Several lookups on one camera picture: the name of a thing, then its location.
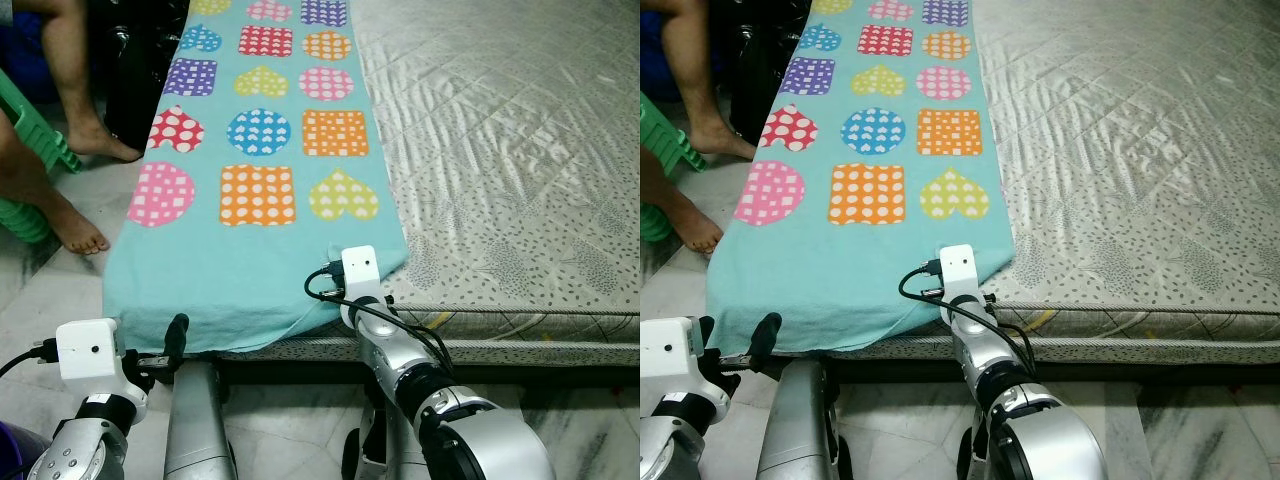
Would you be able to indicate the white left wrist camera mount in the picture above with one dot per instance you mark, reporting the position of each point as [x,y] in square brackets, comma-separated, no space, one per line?
[88,348]
[670,348]

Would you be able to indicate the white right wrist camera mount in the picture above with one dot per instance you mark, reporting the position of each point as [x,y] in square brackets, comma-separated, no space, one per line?
[360,270]
[957,268]

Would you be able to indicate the dark bed frame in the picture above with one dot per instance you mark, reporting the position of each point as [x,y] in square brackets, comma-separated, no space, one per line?
[550,368]
[1150,368]

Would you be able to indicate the silver left robot leg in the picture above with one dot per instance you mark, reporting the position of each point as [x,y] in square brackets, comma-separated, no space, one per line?
[795,420]
[195,420]

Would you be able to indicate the green plastic stool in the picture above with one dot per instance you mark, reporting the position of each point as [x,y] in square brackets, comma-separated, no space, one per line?
[20,222]
[660,130]

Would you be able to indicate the white quilted mattress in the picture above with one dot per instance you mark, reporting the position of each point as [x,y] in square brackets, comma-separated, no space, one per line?
[1130,120]
[500,120]

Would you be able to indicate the teal blanket with colourful shapes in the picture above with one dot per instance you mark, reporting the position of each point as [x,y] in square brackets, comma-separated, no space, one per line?
[200,270]
[800,270]

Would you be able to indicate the person's bare leg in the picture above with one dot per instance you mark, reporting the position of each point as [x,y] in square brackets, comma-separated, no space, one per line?
[680,215]
[695,70]
[40,195]
[70,70]

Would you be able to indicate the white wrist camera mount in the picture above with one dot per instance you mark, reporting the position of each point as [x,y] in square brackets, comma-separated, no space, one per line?
[88,348]
[957,268]
[670,348]
[360,270]

